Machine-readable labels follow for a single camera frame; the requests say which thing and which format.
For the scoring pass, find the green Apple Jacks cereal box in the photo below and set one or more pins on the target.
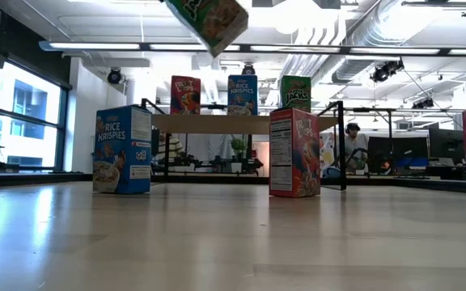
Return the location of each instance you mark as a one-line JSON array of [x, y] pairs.
[[213, 20], [295, 93]]

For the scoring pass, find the large window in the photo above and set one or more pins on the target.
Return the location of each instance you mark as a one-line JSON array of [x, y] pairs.
[[35, 121]]

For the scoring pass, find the person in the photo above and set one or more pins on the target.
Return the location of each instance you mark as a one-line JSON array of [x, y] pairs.
[[172, 149], [354, 145]]

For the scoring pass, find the black round ceiling speaker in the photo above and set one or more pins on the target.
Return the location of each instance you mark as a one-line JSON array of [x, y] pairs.
[[248, 69], [114, 76]]

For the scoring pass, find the blue Rice Krispies cereal box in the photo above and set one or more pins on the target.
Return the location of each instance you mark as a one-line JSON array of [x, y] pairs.
[[119, 153], [242, 95]]

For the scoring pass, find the long ceiling light bar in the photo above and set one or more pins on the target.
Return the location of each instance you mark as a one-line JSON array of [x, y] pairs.
[[95, 46]]

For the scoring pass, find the green potted plant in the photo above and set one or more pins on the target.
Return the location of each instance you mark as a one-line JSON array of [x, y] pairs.
[[239, 144]]

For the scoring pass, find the black computer monitor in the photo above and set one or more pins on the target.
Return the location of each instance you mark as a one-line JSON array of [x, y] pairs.
[[395, 147], [447, 143]]

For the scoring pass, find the black aluminium table frame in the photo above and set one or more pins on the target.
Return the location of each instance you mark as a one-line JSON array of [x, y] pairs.
[[35, 178]]

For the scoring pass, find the black track spotlights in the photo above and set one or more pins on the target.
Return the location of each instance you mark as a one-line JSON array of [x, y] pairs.
[[386, 69], [423, 103]]

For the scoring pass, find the wooden shelf black metal legs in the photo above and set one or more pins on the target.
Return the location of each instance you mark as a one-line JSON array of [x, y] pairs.
[[217, 124]]

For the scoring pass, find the silver ventilation duct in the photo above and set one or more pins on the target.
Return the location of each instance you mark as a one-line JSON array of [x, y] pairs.
[[378, 28]]

